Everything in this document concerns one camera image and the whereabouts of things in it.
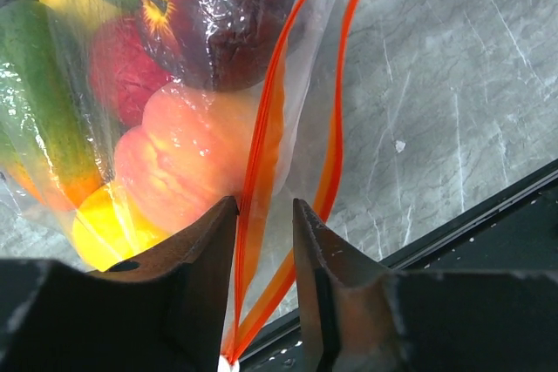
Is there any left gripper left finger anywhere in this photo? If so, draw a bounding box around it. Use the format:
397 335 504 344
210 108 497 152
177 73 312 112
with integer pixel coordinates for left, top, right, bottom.
1 197 237 371

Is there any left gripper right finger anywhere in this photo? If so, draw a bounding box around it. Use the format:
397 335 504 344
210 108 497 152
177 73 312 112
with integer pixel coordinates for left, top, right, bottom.
293 199 557 371

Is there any fake orange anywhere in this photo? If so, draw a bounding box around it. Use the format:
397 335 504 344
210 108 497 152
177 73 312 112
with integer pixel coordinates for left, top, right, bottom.
71 181 170 272

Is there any fake peach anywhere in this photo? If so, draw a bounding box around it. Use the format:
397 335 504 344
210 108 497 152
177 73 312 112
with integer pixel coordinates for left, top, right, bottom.
114 82 259 233

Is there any green fake mango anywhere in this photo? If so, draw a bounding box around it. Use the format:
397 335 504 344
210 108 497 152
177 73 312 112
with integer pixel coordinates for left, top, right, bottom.
1 0 103 211

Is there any clear zip top bag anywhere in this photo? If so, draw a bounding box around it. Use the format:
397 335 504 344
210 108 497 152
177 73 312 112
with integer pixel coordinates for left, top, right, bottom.
1 0 359 371

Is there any red fake strawberry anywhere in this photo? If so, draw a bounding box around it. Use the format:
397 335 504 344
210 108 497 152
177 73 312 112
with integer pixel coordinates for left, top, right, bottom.
88 15 174 127

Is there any dark red fake apple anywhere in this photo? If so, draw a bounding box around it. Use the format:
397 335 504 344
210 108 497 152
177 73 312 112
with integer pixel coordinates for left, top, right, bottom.
136 0 295 91

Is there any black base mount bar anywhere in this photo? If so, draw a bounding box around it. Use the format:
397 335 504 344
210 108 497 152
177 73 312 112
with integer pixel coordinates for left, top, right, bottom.
240 163 557 371

